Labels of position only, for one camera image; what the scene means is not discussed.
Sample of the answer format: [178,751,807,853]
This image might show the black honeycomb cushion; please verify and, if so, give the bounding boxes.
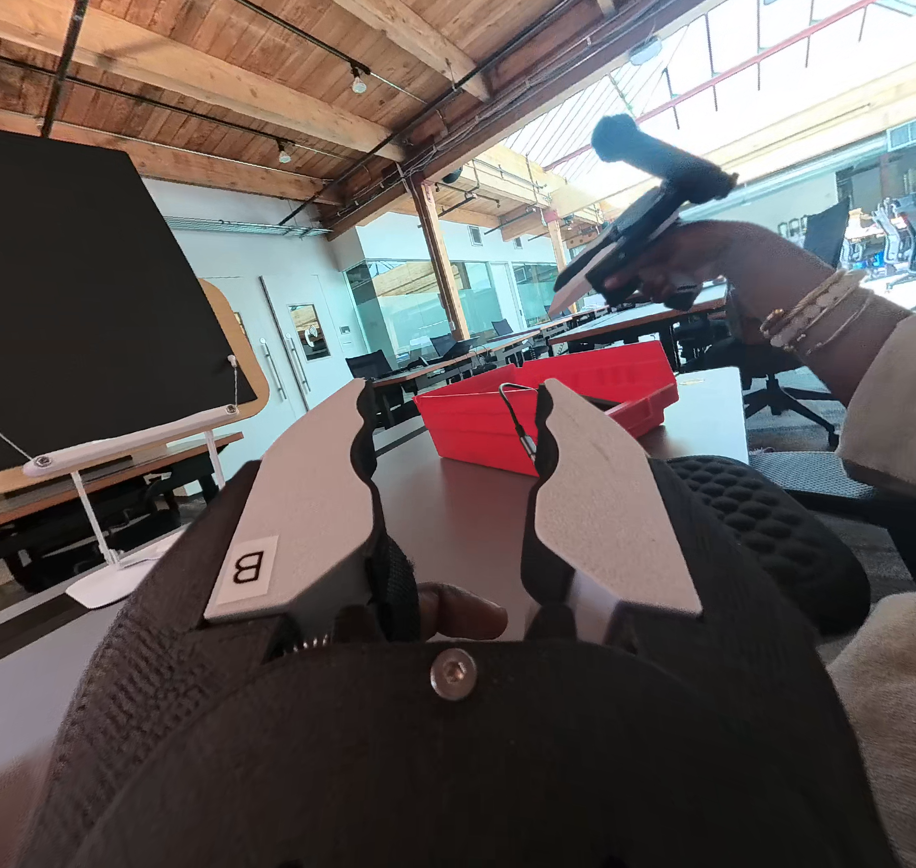
[666,455,872,634]

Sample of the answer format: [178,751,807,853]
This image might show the red bin with black divider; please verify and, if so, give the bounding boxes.
[414,341,679,479]

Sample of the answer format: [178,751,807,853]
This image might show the person's right forearm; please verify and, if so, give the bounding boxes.
[730,235,916,486]

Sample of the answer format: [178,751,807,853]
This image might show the white door with window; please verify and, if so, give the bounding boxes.
[261,273,344,411]
[204,276,310,414]

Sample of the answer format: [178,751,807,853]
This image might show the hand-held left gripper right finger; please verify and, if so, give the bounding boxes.
[520,379,704,646]

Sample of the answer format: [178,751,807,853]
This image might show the row of office desks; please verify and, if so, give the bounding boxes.
[372,278,731,429]

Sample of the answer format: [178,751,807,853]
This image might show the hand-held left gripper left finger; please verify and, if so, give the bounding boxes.
[203,379,393,626]

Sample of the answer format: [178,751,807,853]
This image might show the thin black cable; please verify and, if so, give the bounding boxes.
[497,382,539,463]

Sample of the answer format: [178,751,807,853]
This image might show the wooden support post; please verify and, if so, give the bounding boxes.
[411,174,471,343]

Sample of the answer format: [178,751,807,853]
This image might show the stack of wrist bracelets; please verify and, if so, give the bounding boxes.
[759,267,875,355]

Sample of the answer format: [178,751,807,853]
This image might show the red ceiling pipe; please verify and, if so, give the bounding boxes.
[544,0,916,171]

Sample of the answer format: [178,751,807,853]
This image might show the wooden desk with black legs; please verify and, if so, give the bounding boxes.
[0,432,244,597]

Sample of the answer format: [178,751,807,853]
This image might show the person's right hand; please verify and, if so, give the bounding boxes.
[630,223,788,325]

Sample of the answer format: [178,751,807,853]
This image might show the white board stand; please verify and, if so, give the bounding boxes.
[21,355,242,609]

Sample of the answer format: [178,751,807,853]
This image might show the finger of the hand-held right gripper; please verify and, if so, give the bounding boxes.
[547,235,624,318]

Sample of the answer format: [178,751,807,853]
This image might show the person's left hand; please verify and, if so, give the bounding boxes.
[418,585,510,641]

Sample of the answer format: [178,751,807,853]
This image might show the black board with wooden frame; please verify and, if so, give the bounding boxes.
[0,131,271,474]

